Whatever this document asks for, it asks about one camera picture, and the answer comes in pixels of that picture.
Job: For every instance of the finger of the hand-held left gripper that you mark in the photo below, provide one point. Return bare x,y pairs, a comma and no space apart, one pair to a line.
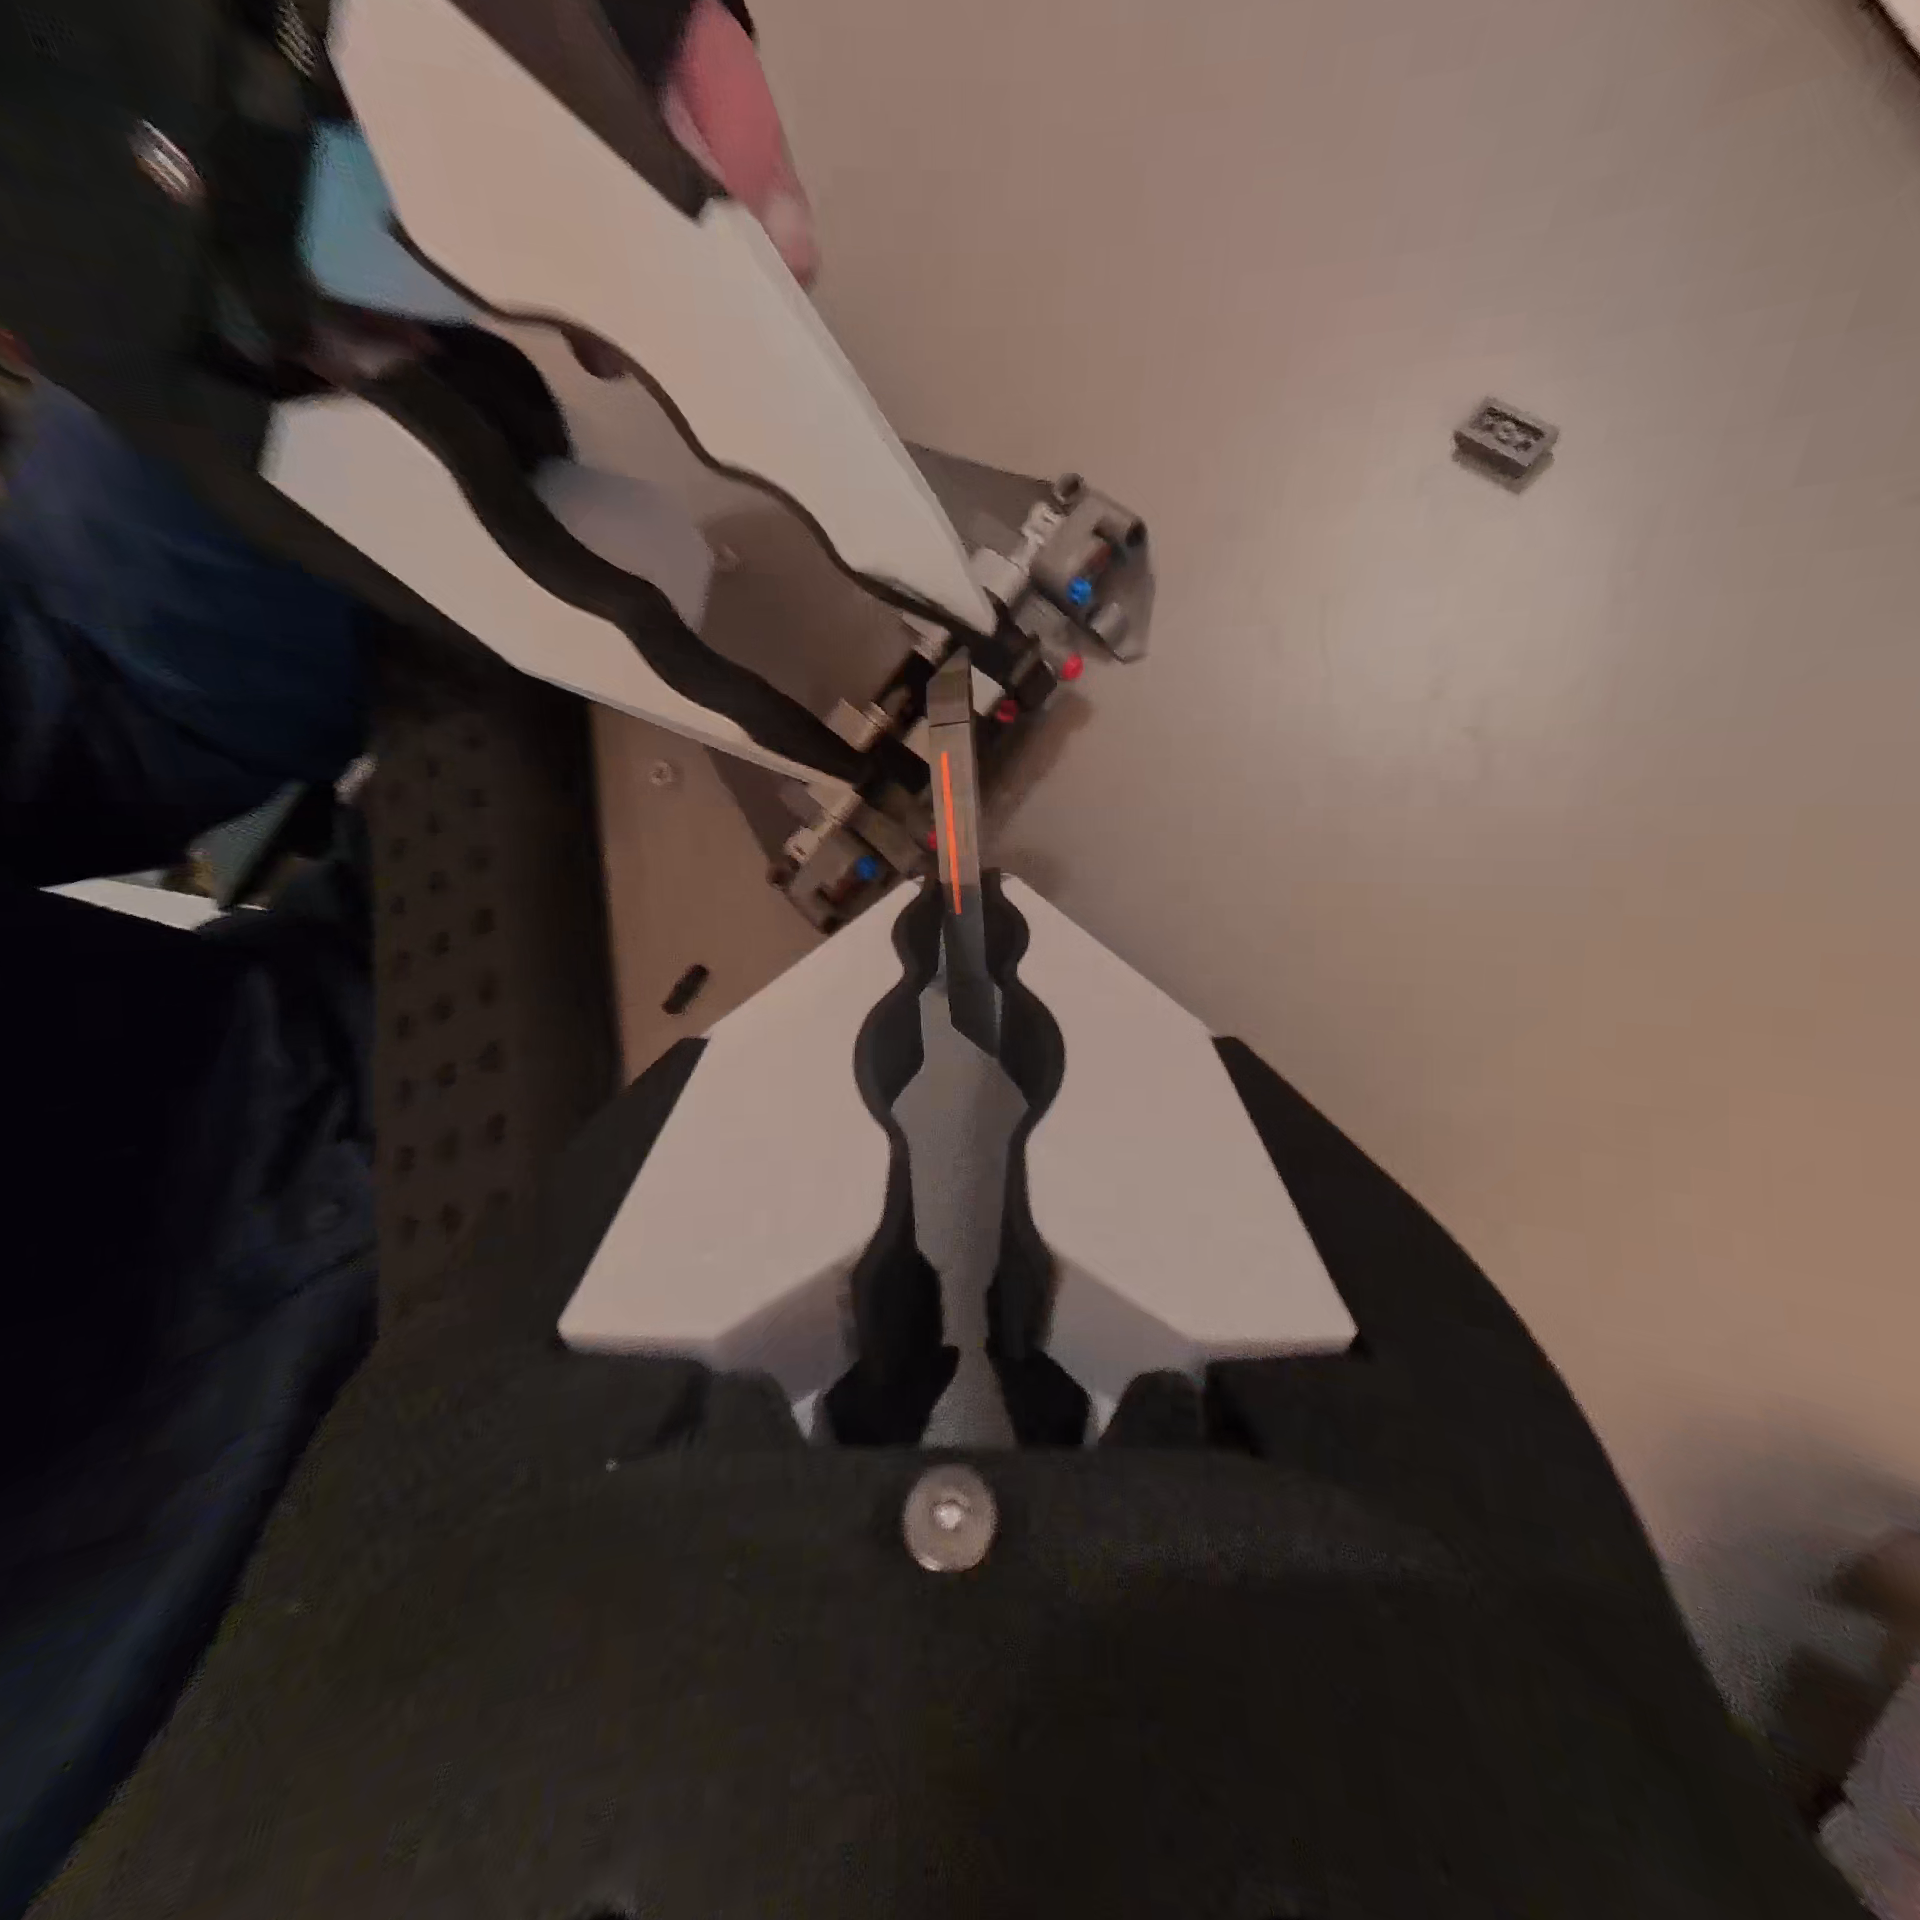
451,542
750,392

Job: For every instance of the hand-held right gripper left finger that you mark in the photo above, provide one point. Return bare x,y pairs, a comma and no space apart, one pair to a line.
720,1200

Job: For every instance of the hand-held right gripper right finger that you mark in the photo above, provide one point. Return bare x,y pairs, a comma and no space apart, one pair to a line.
1170,1200

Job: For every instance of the grey lego spaceship model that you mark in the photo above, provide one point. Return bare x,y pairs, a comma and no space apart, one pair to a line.
1089,564

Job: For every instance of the long dark grey lego piece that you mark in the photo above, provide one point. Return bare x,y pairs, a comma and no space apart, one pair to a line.
970,809

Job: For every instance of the small black lego pin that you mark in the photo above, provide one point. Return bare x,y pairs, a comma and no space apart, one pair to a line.
685,990

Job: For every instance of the small grey lego plate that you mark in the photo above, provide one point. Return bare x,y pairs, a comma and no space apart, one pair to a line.
1505,445

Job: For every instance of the person's left hand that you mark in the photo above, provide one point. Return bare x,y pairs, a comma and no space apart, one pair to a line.
744,122

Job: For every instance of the black perforated panel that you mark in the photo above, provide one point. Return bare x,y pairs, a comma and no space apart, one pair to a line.
481,1019

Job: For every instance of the white box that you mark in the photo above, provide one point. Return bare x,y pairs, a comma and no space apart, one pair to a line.
1882,1853

